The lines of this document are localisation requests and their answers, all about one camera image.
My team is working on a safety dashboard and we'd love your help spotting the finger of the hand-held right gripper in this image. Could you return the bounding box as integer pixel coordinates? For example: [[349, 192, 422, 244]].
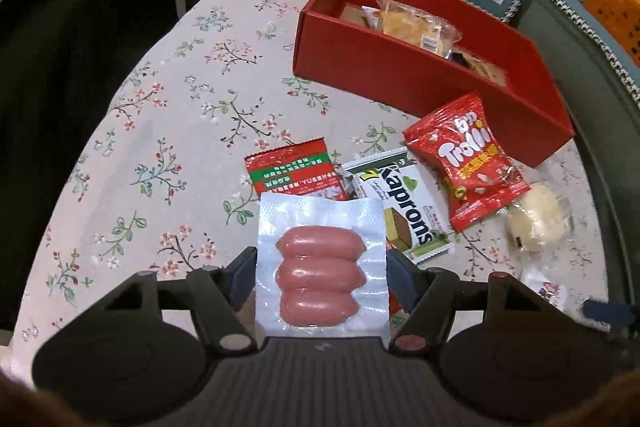
[[582, 298, 638, 343]]

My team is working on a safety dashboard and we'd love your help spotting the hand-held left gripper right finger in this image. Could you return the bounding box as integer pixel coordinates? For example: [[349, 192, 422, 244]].
[[387, 249, 553, 355]]

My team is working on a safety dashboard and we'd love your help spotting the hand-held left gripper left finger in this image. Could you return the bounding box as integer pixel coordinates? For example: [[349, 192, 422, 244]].
[[90, 247, 259, 354]]

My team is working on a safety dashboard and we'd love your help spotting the white snack packet red print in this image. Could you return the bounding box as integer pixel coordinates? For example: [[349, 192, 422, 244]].
[[520, 267, 571, 313]]

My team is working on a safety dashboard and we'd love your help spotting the vacuum pack of sausages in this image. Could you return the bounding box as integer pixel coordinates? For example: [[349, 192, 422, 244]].
[[255, 193, 392, 339]]

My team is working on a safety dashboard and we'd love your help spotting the white green wafer packet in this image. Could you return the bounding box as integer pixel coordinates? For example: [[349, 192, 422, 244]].
[[341, 147, 455, 264]]

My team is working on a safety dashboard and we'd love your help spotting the clear white pastry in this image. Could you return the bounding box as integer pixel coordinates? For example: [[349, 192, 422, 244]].
[[507, 182, 573, 255]]

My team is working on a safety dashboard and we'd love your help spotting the red green snack packet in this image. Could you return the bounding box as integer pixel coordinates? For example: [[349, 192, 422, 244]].
[[244, 137, 348, 202]]

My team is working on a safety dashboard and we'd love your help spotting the red gummy candy packet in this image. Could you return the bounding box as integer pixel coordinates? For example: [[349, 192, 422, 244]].
[[403, 92, 531, 234]]

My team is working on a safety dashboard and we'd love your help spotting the red cardboard box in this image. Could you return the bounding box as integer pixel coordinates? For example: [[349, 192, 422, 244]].
[[292, 0, 576, 168]]

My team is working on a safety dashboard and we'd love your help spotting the beige snack packet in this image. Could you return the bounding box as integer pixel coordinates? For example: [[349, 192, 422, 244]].
[[460, 49, 511, 85]]

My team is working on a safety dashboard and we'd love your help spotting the clear bag of yellow snacks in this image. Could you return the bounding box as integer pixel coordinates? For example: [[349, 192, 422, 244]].
[[375, 0, 463, 58]]

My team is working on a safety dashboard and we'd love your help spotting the floral tablecloth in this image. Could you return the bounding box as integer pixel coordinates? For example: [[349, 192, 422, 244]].
[[10, 0, 611, 378]]

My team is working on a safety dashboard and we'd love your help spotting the orange plastic basket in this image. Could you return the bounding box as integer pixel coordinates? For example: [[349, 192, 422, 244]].
[[584, 0, 640, 68]]

